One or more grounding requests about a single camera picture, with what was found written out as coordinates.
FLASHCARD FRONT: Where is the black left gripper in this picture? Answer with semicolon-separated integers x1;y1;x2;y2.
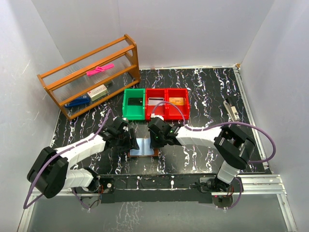
116;129;139;153

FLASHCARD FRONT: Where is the brown leather card holder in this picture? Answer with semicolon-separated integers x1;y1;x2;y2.
127;138;159;158

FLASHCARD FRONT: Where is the silver card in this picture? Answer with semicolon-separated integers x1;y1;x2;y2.
147;97;164;106

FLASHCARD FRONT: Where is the gold card with magnetic stripe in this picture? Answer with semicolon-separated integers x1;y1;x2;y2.
169;97;185;105

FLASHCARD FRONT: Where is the dark card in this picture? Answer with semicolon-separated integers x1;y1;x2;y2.
127;98;143;106

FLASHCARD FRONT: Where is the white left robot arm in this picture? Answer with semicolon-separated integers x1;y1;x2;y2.
27;116;139;199

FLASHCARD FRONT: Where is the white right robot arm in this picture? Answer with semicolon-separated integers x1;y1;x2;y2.
148;117;255;192

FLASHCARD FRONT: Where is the red plastic bin middle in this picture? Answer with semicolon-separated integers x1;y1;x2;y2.
145;88;165;121

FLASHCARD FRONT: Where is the red plastic bin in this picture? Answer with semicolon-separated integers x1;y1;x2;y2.
145;88;165;121
165;88;191;120

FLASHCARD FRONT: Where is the red plastic bin right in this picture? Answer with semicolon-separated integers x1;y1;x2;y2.
165;88;191;120

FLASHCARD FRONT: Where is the green plastic bin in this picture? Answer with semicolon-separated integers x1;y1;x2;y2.
122;88;145;120

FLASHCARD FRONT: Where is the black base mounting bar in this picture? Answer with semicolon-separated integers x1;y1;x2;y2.
99;174;243;204

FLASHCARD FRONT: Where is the white red small box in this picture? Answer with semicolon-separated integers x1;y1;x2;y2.
87;85;108;101

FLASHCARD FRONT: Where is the blue stapler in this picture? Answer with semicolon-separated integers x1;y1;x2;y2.
64;95;91;108

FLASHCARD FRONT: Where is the grey metal stapler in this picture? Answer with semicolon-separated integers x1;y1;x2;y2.
223;97;239;122

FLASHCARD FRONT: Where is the wooden shelf rack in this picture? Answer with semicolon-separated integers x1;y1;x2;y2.
37;34;140;120

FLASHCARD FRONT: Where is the pink plastic clip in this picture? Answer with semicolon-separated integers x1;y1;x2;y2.
86;64;114;76

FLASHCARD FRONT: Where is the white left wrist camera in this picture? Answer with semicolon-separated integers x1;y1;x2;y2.
123;118;129;131

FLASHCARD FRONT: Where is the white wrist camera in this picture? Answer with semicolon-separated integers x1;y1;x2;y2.
123;118;129;131
151;113;164;120

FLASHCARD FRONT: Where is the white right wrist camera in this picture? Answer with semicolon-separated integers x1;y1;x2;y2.
151;113;164;120

